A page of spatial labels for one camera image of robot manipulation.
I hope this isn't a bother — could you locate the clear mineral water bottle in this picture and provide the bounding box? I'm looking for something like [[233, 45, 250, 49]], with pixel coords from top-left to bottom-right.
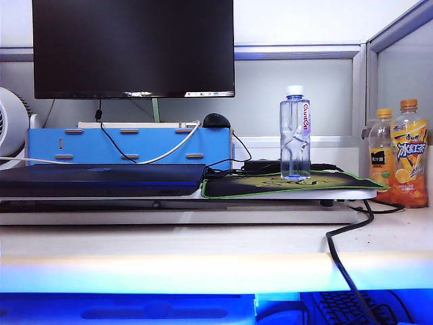
[[279, 85, 313, 181]]

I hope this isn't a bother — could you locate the white laptop stand board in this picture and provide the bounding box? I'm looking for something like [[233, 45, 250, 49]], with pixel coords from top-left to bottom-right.
[[0, 188, 378, 225]]

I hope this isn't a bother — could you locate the dark closed laptop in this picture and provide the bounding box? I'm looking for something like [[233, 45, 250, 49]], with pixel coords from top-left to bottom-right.
[[0, 163, 208, 198]]

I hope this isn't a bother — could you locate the small orange juice bottle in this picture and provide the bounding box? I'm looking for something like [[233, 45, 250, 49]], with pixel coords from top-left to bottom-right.
[[368, 108, 396, 194]]

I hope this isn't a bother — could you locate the large iced tea bottle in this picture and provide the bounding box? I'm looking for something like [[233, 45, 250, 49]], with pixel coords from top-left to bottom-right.
[[388, 98, 430, 209]]

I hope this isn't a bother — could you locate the black green-edged mouse pad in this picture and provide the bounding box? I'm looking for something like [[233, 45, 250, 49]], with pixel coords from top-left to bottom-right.
[[200, 169, 392, 199]]

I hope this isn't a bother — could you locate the black computer mouse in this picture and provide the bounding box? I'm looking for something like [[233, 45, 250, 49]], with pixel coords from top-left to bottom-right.
[[202, 113, 232, 129]]

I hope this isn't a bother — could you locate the black power adapter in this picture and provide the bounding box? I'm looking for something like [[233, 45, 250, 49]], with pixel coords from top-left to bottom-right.
[[244, 158, 312, 172]]

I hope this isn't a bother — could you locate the blue wooden monitor riser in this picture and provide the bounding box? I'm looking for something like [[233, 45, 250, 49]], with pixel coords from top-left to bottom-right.
[[26, 121, 235, 170]]

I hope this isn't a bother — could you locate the black computer monitor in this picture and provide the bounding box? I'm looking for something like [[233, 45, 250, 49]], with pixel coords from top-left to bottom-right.
[[32, 0, 235, 100]]

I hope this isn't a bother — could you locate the black keyboard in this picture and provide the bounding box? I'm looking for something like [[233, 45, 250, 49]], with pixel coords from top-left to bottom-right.
[[300, 290, 417, 325]]

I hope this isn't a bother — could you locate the white desk fan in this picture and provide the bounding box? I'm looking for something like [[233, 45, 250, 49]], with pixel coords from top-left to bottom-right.
[[0, 86, 31, 170]]

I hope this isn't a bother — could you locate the thin black mouse cable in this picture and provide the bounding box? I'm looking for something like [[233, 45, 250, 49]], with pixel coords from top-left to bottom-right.
[[205, 130, 253, 179]]

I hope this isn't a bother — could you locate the white cable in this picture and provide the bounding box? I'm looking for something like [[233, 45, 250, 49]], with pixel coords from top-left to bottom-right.
[[0, 120, 202, 165]]

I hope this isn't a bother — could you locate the thin black monitor cable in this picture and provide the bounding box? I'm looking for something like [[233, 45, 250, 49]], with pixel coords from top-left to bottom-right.
[[95, 98, 138, 164]]

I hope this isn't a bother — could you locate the thick black power cable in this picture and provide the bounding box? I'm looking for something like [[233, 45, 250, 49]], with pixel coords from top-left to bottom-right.
[[326, 198, 383, 325]]

